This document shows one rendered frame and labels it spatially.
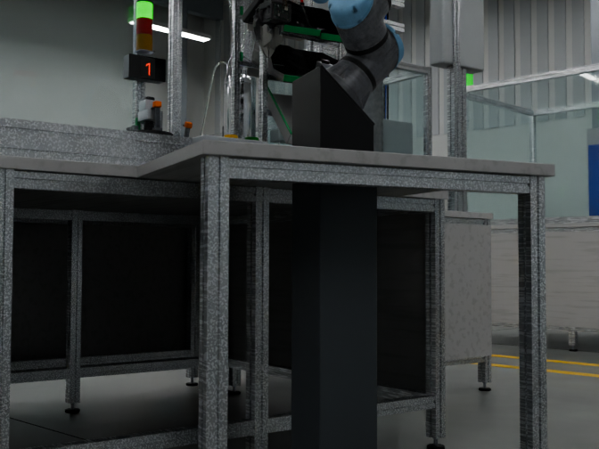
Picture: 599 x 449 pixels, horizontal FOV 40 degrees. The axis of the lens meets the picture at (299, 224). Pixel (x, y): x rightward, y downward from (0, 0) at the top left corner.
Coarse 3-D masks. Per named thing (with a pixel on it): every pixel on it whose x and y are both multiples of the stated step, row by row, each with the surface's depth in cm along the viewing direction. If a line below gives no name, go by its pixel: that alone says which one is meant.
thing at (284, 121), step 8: (272, 96) 267; (280, 96) 277; (288, 96) 279; (272, 104) 267; (280, 104) 273; (288, 104) 275; (272, 112) 267; (280, 112) 261; (288, 112) 271; (280, 120) 261; (288, 120) 267; (280, 128) 261; (288, 128) 256; (288, 136) 256
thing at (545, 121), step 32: (480, 96) 636; (512, 96) 617; (544, 96) 598; (576, 96) 581; (480, 128) 635; (512, 128) 616; (544, 128) 597; (576, 128) 580; (512, 160) 615; (544, 160) 596; (576, 160) 579; (480, 192) 633; (576, 192) 578
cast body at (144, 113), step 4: (148, 96) 237; (144, 100) 236; (148, 100) 236; (152, 100) 237; (140, 104) 238; (144, 104) 236; (148, 104) 236; (140, 108) 238; (144, 108) 236; (148, 108) 236; (140, 112) 238; (144, 112) 236; (148, 112) 235; (152, 112) 235; (140, 116) 238; (144, 116) 236; (148, 116) 235; (152, 116) 235; (140, 120) 238; (144, 120) 237; (152, 120) 237
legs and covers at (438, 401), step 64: (0, 192) 187; (128, 192) 207; (192, 192) 218; (256, 192) 230; (0, 256) 187; (256, 256) 229; (384, 256) 299; (0, 320) 187; (256, 320) 228; (384, 320) 298; (0, 384) 186; (256, 384) 228; (384, 384) 295; (0, 448) 185; (64, 448) 194; (128, 448) 204; (256, 448) 227
